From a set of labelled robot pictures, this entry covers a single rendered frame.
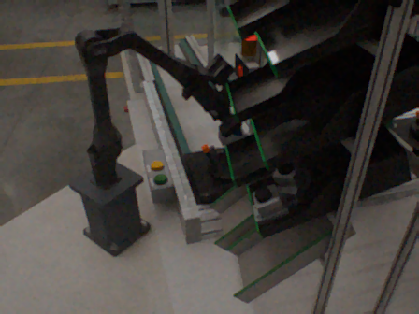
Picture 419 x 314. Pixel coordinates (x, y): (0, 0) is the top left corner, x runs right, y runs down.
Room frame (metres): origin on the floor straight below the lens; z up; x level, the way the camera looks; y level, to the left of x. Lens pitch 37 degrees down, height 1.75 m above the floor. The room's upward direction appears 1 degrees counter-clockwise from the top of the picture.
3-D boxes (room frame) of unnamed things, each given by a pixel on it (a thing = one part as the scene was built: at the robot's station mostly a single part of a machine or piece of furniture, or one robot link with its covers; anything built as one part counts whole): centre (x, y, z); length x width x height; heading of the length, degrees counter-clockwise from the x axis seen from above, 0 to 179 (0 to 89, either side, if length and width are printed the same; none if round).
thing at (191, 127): (1.29, -0.01, 0.91); 0.84 x 0.28 x 0.10; 15
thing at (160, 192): (1.02, 0.17, 0.93); 0.21 x 0.07 x 0.06; 15
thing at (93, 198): (0.84, 0.28, 0.96); 0.15 x 0.15 x 0.20; 51
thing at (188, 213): (1.22, 0.16, 0.91); 0.89 x 0.06 x 0.11; 15
